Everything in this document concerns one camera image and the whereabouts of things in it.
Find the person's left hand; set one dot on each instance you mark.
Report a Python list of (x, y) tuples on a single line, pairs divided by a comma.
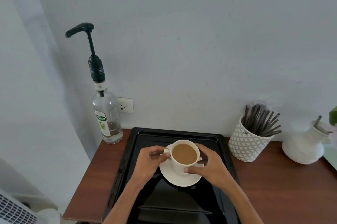
[(144, 164)]

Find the person's right hand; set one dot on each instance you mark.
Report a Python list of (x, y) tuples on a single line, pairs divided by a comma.
[(213, 169)]

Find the person's right thumb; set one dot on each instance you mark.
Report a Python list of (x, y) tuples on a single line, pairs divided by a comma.
[(194, 170)]

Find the person's left thumb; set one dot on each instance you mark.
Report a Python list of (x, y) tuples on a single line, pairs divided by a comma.
[(164, 158)]

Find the white coffee cup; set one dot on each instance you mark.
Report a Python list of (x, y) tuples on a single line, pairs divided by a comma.
[(179, 168)]

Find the person's left forearm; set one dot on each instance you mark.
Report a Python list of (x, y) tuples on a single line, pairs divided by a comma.
[(123, 200)]

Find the person's right forearm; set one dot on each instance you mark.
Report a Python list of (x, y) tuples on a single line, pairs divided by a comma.
[(241, 205)]

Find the white saucer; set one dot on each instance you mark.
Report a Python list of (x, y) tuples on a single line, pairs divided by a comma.
[(181, 181)]

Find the milky brown coffee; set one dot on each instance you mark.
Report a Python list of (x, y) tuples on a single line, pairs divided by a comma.
[(185, 153)]

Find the black baking tray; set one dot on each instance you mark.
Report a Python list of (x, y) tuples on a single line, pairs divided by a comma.
[(171, 205)]

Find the white patterned pot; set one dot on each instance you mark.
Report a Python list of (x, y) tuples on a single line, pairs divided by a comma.
[(247, 144)]

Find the glass syrup bottle, black pump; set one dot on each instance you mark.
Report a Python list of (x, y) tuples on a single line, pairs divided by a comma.
[(106, 110)]

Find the bunch of dark stir sticks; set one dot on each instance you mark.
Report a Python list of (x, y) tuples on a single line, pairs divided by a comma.
[(259, 121)]

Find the white ceramic vase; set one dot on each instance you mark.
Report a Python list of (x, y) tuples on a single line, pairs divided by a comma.
[(302, 147)]

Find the grey stick in vase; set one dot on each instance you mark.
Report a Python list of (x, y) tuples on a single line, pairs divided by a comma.
[(317, 121)]

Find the green plant leaf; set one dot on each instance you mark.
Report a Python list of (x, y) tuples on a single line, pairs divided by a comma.
[(333, 115)]

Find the white appliance with grille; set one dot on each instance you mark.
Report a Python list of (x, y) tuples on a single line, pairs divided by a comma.
[(15, 210)]

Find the white wall socket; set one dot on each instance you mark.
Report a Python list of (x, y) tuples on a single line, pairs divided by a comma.
[(127, 105)]

